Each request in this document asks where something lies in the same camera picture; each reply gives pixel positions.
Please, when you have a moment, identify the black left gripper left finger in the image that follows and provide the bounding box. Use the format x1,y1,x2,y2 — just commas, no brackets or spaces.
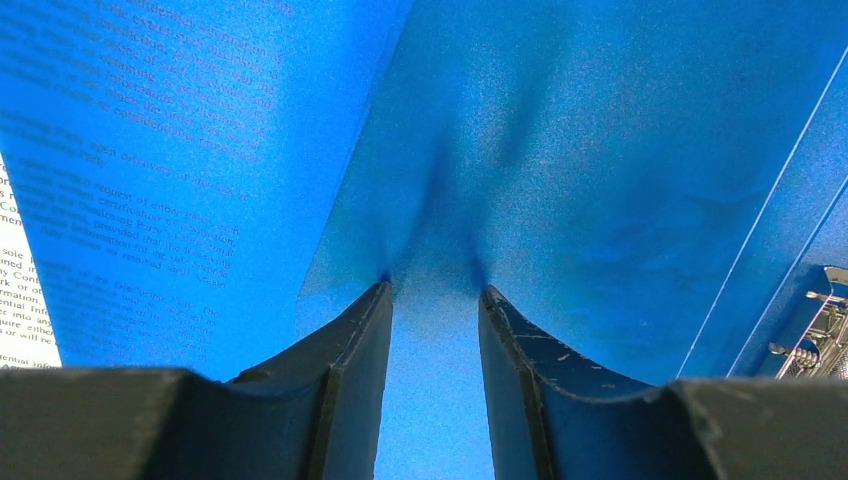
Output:
1,282,392,479

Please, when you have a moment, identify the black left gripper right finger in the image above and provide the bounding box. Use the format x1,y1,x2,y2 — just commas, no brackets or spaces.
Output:
478,286,847,479

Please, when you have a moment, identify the blue plastic file folder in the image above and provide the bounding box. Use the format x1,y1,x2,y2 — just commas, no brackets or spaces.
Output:
1,1,847,479

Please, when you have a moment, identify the white printed paper stack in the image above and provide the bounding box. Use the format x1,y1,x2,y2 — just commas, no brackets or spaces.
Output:
1,166,62,370

